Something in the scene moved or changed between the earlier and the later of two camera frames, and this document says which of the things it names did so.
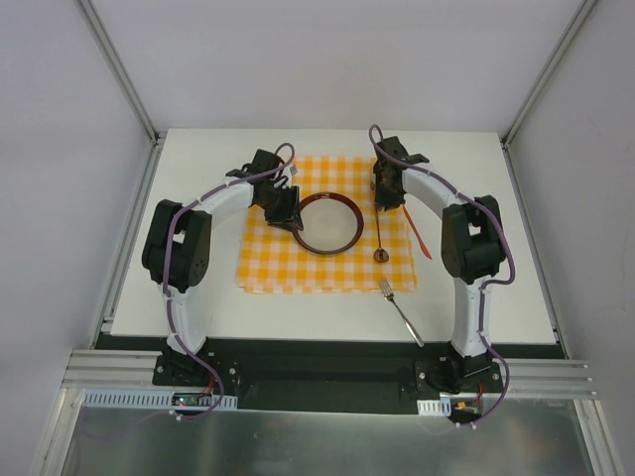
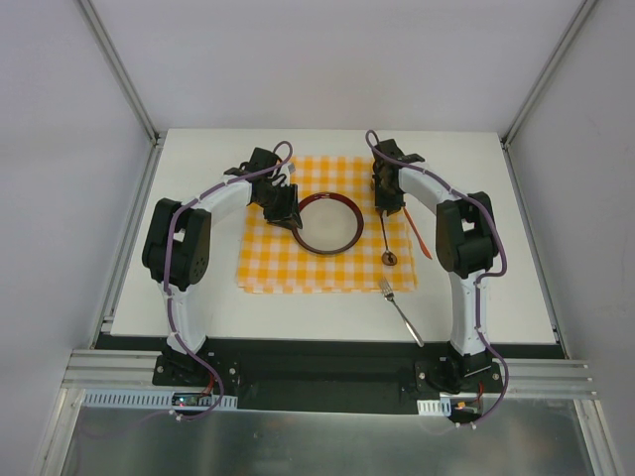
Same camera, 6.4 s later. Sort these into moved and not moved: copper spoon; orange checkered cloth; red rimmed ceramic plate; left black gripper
Moved: copper spoon
Not moved: left black gripper; orange checkered cloth; red rimmed ceramic plate
